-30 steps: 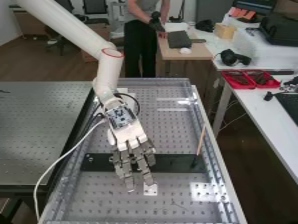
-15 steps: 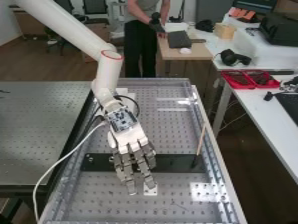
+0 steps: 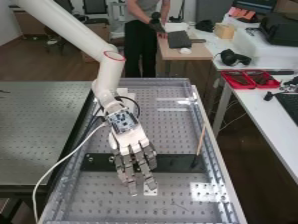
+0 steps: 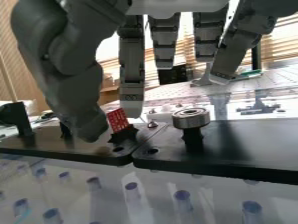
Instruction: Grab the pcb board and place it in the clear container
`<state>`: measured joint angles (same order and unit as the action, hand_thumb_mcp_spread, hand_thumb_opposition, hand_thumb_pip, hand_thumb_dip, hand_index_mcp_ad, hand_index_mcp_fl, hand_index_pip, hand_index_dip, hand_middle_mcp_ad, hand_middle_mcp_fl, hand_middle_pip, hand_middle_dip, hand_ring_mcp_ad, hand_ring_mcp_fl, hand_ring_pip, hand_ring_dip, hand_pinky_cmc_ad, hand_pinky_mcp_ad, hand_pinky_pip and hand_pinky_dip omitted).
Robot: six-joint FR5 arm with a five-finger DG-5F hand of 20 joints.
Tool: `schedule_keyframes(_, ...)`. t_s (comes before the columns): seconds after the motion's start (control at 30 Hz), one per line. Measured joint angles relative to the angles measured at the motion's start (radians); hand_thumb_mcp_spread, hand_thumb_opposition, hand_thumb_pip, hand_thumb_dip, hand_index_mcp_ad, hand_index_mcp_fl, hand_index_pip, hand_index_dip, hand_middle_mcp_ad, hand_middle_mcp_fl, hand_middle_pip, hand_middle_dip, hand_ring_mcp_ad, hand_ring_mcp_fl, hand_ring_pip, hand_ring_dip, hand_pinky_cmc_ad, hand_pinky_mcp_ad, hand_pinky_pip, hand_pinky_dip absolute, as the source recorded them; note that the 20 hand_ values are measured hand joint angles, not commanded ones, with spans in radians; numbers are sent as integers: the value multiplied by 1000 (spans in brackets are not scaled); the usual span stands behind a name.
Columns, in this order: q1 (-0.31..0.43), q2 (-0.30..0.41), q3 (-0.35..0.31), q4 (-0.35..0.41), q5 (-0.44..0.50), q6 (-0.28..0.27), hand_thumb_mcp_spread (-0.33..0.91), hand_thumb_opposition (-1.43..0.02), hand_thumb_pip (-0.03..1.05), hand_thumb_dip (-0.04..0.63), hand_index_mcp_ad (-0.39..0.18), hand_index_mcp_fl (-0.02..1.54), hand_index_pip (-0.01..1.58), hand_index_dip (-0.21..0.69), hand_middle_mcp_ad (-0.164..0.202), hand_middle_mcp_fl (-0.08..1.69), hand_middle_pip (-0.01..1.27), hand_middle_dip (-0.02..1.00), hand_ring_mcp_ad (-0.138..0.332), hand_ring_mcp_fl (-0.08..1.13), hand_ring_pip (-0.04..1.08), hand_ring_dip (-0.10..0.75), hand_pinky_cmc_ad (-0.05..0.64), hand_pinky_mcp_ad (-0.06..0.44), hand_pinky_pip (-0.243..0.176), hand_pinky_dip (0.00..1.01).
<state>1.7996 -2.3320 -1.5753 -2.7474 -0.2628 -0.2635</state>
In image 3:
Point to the white mouse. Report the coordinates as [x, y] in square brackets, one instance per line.
[185, 51]

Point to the long white desk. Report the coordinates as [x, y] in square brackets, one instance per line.
[261, 53]

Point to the person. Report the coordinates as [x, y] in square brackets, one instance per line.
[140, 43]

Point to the clear box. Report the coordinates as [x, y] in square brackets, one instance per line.
[177, 200]

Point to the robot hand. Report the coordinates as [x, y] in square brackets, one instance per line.
[128, 136]

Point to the black keyboard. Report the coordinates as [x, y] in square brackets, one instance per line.
[289, 106]

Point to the small wooden box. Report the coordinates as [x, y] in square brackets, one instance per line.
[224, 31]

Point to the black laptop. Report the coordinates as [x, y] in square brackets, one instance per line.
[178, 39]

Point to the black printer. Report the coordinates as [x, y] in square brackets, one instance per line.
[281, 30]

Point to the black plate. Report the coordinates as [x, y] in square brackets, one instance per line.
[174, 163]

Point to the wooden desk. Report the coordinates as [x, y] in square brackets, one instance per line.
[184, 56]

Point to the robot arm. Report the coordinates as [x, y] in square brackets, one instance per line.
[71, 28]

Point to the red tray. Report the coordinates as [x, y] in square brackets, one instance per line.
[238, 80]
[265, 78]

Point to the thin stick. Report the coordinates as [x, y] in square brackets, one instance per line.
[202, 140]

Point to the black headset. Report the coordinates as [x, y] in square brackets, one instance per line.
[233, 57]

